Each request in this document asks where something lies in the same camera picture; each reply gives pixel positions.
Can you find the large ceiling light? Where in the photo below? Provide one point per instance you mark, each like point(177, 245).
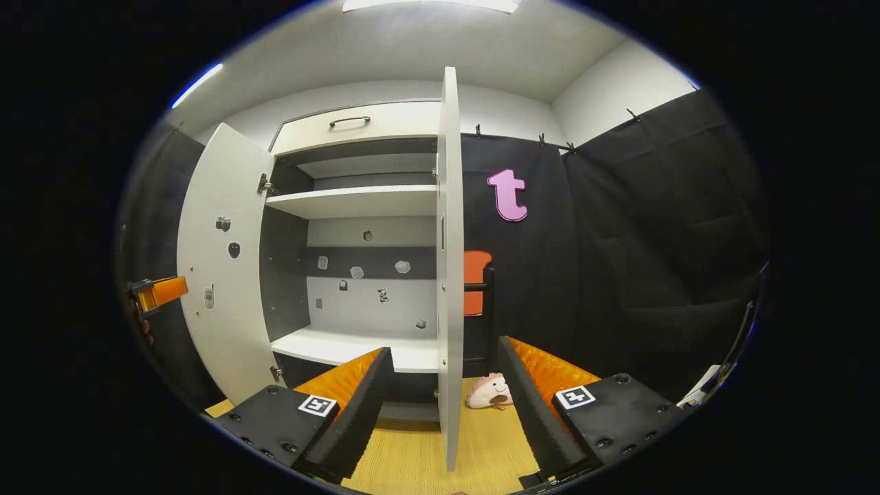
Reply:
point(426, 5)

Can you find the pink plush toy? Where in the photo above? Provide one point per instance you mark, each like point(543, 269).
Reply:
point(488, 392)

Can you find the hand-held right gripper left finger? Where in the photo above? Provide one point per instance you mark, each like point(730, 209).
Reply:
point(364, 419)

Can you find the white cabinet shelf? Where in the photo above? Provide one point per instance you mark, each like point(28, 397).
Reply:
point(357, 203)
point(344, 347)

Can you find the white cabinet bottom shelf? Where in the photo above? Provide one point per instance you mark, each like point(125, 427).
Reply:
point(344, 347)

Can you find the narrow ceiling light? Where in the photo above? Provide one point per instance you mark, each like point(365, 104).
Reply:
point(199, 84)

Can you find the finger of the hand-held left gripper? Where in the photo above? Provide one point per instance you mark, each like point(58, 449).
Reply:
point(165, 292)

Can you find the beige double-door shoe cabinet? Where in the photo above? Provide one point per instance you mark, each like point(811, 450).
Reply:
point(282, 275)

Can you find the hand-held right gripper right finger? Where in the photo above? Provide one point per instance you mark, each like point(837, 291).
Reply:
point(529, 412)

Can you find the beige cabinet drawer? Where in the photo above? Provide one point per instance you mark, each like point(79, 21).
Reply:
point(399, 120)

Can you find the metal door hinge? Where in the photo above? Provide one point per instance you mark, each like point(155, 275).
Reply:
point(265, 184)
point(276, 373)

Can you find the black backdrop cloth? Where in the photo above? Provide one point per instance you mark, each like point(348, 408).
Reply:
point(653, 240)

